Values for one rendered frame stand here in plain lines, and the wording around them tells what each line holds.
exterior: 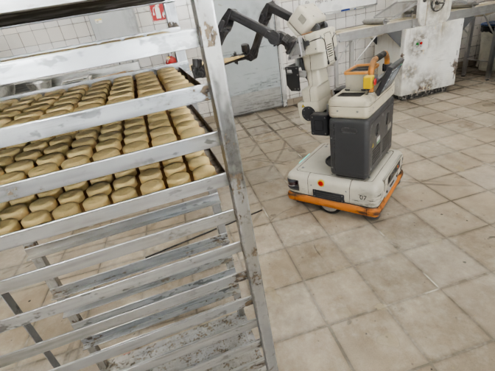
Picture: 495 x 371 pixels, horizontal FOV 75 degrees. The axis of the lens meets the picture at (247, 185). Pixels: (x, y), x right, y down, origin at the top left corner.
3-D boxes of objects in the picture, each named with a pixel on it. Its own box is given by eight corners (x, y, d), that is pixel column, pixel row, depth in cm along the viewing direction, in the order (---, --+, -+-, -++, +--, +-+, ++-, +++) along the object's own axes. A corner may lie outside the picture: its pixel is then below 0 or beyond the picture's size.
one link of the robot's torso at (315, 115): (344, 129, 232) (344, 95, 221) (328, 143, 214) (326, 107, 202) (311, 126, 248) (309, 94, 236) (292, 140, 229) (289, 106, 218)
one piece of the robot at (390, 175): (402, 164, 235) (403, 154, 231) (385, 191, 208) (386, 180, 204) (398, 164, 236) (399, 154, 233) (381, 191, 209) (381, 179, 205)
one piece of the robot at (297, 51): (306, 55, 195) (302, 35, 191) (302, 57, 192) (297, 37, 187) (292, 59, 201) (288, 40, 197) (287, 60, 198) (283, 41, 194)
